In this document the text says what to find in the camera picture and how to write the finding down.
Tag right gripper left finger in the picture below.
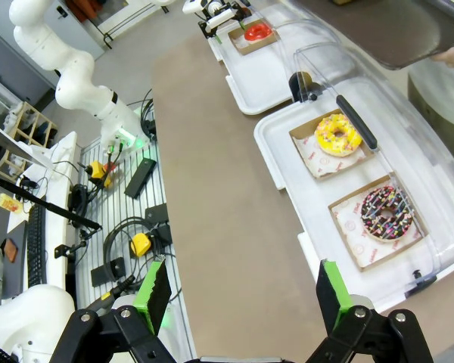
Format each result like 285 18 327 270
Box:
51 259 190 363

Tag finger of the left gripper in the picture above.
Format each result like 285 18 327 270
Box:
197 20 224 45
226 2 253 31

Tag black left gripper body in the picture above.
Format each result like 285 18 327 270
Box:
199 0 236 18

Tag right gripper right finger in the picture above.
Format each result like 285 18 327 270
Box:
306 259 434 363

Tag grey-brown serving tray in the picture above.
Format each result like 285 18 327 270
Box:
287 0 454 71

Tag red glazed donut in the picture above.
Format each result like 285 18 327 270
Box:
244 22 272 42

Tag brown cardboard donut tray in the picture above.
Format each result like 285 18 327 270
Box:
328 173 429 273
228 20 280 57
288 108 375 182

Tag white donut case base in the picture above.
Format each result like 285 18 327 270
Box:
253 107 454 313
207 3 300 116

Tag chocolate donut with coloured sprinkles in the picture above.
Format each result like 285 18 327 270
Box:
360 185 415 243

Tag yellow glazed sprinkle donut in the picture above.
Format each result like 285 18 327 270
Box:
313 113 363 157

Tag person's left hand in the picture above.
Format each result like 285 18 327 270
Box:
430 21 454 70

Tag white printed paper liner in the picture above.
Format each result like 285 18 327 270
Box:
236 36 273 52
291 134 368 179
333 198 423 268

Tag black plate with hole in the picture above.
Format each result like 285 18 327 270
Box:
89 257 126 288

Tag yellow emergency stop button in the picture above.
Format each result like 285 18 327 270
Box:
130 232 153 258
86 160 113 188

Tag small black box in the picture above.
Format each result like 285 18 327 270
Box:
153 225 173 247

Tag black lid hinge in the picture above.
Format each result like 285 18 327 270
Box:
306 85 325 103
404 268 438 296
288 70 313 103

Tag clear plastic case lid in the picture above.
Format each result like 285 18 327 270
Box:
249 3 359 105
293 40 454 290

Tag short black metal plate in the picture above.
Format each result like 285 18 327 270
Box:
145 203 170 228

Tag slotted metal mounting plate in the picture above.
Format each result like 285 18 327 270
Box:
73 135 192 363

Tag black keyboard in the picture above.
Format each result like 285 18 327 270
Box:
25 202 48 290

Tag white desk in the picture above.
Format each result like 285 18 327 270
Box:
5 130 79 303

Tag black pole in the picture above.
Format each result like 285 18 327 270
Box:
0 170 104 232

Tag small orange-brown pad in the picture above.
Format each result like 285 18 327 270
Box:
2 237 20 264

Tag bottle with orange label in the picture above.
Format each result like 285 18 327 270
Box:
0 190 26 215

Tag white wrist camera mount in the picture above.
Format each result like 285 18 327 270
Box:
205 9 235 32

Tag black and yellow cable plug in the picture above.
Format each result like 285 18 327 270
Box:
85 275 137 313

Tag coiled black cable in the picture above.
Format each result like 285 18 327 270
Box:
102 216 163 273

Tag black clamp mount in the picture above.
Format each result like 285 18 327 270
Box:
54 228 99 262

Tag black cables at arm base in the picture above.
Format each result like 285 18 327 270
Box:
138 87 157 141

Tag black cable bundle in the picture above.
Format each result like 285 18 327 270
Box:
67 183 99 228

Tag black lid handle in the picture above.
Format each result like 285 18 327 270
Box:
335 94 379 153

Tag wooden shelf frame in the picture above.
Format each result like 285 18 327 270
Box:
0 101 60 181

